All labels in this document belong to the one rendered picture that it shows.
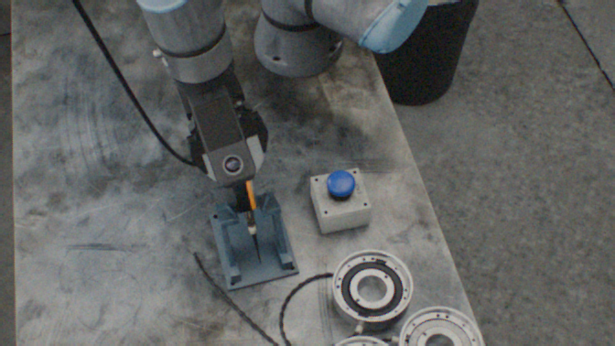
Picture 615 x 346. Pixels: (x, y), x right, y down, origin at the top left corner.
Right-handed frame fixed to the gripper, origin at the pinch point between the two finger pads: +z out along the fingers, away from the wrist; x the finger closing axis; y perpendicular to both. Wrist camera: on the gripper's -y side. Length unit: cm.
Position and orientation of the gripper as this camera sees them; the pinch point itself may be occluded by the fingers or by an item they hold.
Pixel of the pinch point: (241, 178)
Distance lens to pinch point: 95.1
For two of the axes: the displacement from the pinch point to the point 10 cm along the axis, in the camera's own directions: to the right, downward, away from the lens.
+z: 1.1, 5.1, 8.5
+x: -9.3, 3.5, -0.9
